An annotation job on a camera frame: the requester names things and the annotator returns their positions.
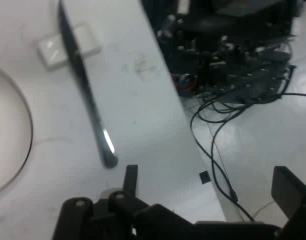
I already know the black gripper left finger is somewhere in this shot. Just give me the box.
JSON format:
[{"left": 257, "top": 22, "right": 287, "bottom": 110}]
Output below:
[{"left": 52, "top": 164, "right": 150, "bottom": 240}]

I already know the black electronics unit on floor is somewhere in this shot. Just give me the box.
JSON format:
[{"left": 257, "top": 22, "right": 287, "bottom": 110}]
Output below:
[{"left": 140, "top": 0, "right": 300, "bottom": 105}]

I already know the small black tape marker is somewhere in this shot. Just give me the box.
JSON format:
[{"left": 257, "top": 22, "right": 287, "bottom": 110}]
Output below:
[{"left": 199, "top": 170, "right": 212, "bottom": 185}]

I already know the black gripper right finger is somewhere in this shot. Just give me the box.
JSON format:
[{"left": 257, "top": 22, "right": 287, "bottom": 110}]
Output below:
[{"left": 271, "top": 165, "right": 306, "bottom": 240}]

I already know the white plate with black rim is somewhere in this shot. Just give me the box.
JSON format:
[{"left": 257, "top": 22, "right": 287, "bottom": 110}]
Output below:
[{"left": 0, "top": 64, "right": 34, "bottom": 196}]

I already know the black cable with ferrite lump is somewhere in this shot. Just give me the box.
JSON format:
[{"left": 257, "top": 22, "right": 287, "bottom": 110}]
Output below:
[{"left": 189, "top": 98, "right": 255, "bottom": 222}]

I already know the thin black cable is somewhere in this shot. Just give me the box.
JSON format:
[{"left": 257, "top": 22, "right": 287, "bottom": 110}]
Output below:
[{"left": 210, "top": 107, "right": 246, "bottom": 201}]

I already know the silver table knife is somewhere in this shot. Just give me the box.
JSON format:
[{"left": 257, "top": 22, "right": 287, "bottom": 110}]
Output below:
[{"left": 57, "top": 0, "right": 118, "bottom": 169}]

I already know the black floor cable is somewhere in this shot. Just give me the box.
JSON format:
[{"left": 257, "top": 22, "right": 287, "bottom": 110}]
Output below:
[{"left": 277, "top": 91, "right": 306, "bottom": 99}]

